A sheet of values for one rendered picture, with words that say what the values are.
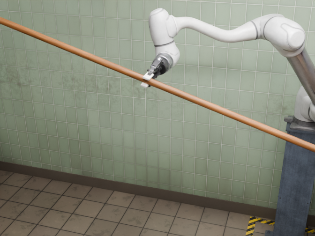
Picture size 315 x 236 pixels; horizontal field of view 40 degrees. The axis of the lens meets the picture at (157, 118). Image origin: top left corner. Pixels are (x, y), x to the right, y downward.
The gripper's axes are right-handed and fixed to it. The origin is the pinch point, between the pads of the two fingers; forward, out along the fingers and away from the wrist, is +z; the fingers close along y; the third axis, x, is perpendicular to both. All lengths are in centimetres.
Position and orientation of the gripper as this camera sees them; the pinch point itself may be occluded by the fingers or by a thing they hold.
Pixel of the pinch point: (146, 79)
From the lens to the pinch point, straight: 190.5
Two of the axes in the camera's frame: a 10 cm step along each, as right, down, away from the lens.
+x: -9.1, -3.8, 1.3
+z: -3.0, 4.2, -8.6
